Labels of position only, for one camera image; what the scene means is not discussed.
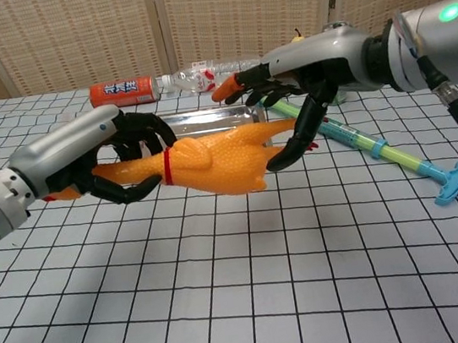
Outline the blue green water pump toy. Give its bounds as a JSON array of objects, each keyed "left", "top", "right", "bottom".
[{"left": 255, "top": 70, "right": 458, "bottom": 231}]

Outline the orange soda can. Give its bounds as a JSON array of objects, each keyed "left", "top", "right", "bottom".
[{"left": 87, "top": 73, "right": 163, "bottom": 112}]

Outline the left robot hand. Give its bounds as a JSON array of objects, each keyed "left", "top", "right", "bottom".
[{"left": 3, "top": 96, "right": 185, "bottom": 220}]

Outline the stainless steel tray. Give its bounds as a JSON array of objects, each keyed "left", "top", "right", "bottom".
[{"left": 160, "top": 100, "right": 275, "bottom": 164}]

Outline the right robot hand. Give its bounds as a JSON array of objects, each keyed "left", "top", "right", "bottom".
[{"left": 204, "top": 23, "right": 386, "bottom": 179}]

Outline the grey checked tablecloth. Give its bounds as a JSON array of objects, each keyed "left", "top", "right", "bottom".
[{"left": 0, "top": 34, "right": 458, "bottom": 343}]

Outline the yellow rubber chicken toy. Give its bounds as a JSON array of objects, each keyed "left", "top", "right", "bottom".
[{"left": 36, "top": 112, "right": 325, "bottom": 223}]

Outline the green drink can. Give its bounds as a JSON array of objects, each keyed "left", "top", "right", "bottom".
[{"left": 309, "top": 19, "right": 363, "bottom": 107}]

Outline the black cable with connector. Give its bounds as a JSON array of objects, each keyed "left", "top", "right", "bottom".
[{"left": 416, "top": 50, "right": 458, "bottom": 134}]

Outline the clear plastic water bottle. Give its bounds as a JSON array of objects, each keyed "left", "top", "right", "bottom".
[{"left": 154, "top": 52, "right": 265, "bottom": 101}]

